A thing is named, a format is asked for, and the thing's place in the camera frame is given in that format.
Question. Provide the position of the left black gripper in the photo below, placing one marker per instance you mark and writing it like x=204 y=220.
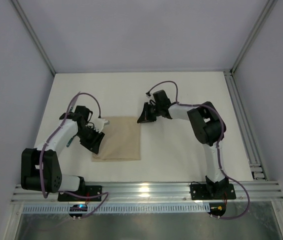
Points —
x=91 y=136

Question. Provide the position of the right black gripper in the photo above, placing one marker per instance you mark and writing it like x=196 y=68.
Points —
x=149 y=111

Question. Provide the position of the beige cloth napkin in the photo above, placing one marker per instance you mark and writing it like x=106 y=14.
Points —
x=122 y=140

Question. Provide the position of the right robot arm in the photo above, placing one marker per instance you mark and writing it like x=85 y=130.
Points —
x=207 y=126

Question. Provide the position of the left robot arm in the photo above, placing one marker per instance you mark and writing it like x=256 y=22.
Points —
x=40 y=167

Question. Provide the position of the left controller board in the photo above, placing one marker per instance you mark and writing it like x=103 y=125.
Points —
x=77 y=211

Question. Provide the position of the controller board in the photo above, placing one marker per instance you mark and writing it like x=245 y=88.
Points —
x=217 y=209
x=77 y=211

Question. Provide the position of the right controller board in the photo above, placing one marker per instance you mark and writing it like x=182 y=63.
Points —
x=217 y=209

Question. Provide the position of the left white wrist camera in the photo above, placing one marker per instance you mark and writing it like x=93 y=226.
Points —
x=99 y=124

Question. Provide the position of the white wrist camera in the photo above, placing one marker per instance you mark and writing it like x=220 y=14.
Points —
x=99 y=124
x=148 y=94

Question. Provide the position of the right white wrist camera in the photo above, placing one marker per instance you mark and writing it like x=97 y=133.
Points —
x=148 y=94

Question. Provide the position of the green handled knife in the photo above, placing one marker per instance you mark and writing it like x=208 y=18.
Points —
x=70 y=141

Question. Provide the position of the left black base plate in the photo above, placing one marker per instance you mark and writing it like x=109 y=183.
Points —
x=87 y=191

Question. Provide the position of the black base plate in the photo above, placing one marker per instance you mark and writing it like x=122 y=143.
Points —
x=87 y=191
x=199 y=191

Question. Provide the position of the front aluminium rail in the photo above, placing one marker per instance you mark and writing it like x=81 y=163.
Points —
x=151 y=192

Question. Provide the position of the slotted cable duct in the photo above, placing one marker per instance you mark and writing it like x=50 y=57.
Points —
x=118 y=208

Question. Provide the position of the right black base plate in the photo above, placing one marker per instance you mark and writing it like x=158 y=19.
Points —
x=199 y=191

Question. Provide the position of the right aluminium side rail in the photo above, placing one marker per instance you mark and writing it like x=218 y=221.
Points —
x=250 y=145

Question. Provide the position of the left frame post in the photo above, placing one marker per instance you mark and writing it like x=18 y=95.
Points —
x=32 y=34

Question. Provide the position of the frame post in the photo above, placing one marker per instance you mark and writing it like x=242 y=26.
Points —
x=253 y=34
x=32 y=34

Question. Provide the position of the right frame post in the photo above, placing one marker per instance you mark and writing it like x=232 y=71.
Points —
x=253 y=34

